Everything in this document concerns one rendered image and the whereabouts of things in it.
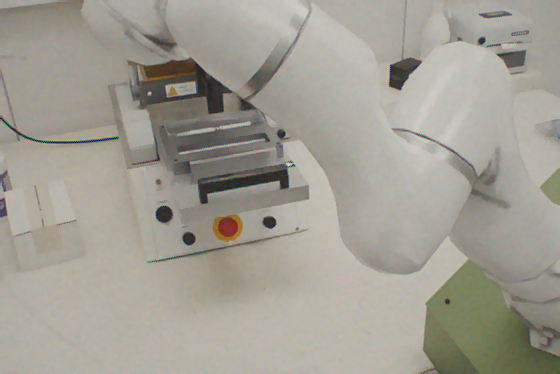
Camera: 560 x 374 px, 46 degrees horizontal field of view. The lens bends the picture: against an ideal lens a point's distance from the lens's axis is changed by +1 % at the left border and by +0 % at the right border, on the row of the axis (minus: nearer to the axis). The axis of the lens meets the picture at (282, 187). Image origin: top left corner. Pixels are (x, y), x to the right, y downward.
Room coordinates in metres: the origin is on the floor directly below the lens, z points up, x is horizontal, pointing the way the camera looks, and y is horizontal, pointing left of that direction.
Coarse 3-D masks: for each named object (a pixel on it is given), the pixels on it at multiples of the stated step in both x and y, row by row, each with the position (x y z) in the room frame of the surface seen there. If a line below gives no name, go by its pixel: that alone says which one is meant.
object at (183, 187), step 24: (168, 168) 1.04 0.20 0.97; (192, 168) 0.98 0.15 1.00; (216, 168) 0.99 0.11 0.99; (240, 168) 1.00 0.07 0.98; (288, 168) 1.02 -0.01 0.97; (192, 192) 0.95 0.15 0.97; (240, 192) 0.95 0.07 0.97; (264, 192) 0.95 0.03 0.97; (288, 192) 0.95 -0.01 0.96; (192, 216) 0.91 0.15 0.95; (216, 216) 0.92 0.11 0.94
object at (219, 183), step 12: (264, 168) 0.95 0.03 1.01; (276, 168) 0.95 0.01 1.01; (204, 180) 0.92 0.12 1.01; (216, 180) 0.92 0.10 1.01; (228, 180) 0.93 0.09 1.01; (240, 180) 0.93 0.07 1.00; (252, 180) 0.94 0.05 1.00; (264, 180) 0.94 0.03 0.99; (276, 180) 0.95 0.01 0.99; (288, 180) 0.96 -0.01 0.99; (204, 192) 0.92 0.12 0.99; (216, 192) 0.92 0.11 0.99
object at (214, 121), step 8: (240, 112) 1.20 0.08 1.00; (248, 112) 1.20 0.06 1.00; (256, 112) 1.20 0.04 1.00; (192, 120) 1.17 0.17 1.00; (200, 120) 1.17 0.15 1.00; (208, 120) 1.17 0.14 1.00; (216, 120) 1.17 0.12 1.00; (224, 120) 1.17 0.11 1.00; (232, 120) 1.16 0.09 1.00; (240, 120) 1.16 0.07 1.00; (248, 120) 1.16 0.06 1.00; (256, 120) 1.16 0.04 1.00; (168, 128) 1.14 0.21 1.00; (176, 128) 1.14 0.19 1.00; (184, 128) 1.14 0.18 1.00; (192, 128) 1.13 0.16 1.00; (200, 128) 1.13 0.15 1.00
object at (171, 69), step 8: (160, 64) 1.34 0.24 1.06; (168, 64) 1.34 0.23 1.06; (176, 64) 1.34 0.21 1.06; (184, 64) 1.34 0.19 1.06; (192, 64) 1.33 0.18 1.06; (144, 72) 1.30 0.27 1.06; (152, 72) 1.30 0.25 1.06; (160, 72) 1.29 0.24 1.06; (168, 72) 1.29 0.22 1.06; (176, 72) 1.29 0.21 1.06; (184, 72) 1.29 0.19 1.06; (192, 72) 1.29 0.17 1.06; (144, 80) 1.33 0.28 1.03; (152, 80) 1.26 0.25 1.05
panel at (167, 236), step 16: (144, 176) 1.13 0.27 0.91; (160, 176) 1.14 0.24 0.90; (144, 192) 1.12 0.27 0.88; (160, 192) 1.12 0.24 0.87; (272, 208) 1.15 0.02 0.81; (288, 208) 1.16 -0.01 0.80; (160, 224) 1.10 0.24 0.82; (176, 224) 1.10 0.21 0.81; (192, 224) 1.11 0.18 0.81; (208, 224) 1.11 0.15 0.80; (240, 224) 1.13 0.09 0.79; (256, 224) 1.13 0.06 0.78; (288, 224) 1.15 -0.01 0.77; (160, 240) 1.08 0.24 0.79; (176, 240) 1.09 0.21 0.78; (208, 240) 1.10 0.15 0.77; (224, 240) 1.10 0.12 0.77; (240, 240) 1.11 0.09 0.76; (160, 256) 1.07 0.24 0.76; (176, 256) 1.07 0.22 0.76
